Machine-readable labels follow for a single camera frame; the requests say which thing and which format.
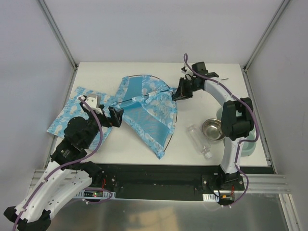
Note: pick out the blue snowman tent mat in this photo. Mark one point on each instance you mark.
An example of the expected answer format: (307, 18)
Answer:
(72, 109)

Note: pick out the left aluminium frame post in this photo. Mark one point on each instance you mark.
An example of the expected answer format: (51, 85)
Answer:
(57, 33)

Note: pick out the stainless steel bowl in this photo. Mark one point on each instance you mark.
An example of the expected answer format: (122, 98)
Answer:
(212, 130)

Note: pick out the green double pet bowl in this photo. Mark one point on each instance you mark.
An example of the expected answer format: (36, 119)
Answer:
(248, 147)

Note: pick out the clear plastic water bottle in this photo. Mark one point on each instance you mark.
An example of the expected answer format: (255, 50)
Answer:
(199, 141)

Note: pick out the right aluminium frame post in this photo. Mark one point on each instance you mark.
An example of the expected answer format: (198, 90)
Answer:
(267, 32)

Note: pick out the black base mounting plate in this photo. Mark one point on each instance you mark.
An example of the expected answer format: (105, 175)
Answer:
(160, 182)

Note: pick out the aluminium frame post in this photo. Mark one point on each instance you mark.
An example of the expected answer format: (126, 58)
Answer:
(57, 33)
(267, 32)

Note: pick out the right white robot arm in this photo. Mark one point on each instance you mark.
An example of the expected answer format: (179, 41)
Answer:
(237, 119)

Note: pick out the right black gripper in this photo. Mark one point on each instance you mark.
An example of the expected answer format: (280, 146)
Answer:
(186, 86)

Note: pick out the aluminium front rail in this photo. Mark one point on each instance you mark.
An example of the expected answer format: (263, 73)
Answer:
(258, 183)

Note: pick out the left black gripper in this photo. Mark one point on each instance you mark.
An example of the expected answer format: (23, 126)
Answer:
(107, 118)

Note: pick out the blue snowman pet tent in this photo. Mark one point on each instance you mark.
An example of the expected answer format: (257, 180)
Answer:
(149, 113)

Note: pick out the thin black tent pole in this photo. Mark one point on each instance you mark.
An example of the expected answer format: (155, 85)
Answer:
(168, 120)

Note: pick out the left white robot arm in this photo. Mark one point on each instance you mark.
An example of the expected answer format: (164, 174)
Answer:
(67, 173)

